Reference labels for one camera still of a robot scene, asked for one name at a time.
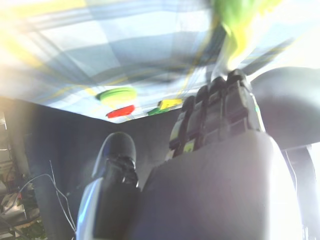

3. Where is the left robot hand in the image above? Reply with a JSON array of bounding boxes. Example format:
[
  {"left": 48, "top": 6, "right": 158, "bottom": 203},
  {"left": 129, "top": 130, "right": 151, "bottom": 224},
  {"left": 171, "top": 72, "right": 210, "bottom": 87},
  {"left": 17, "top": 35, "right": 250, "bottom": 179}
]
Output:
[{"left": 76, "top": 68, "right": 305, "bottom": 240}]

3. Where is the blurred green yellow object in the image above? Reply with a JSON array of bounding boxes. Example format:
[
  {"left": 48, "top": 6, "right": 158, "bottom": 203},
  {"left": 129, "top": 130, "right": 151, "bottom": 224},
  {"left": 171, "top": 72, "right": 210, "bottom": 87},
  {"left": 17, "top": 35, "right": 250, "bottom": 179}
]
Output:
[{"left": 209, "top": 0, "right": 278, "bottom": 75}]

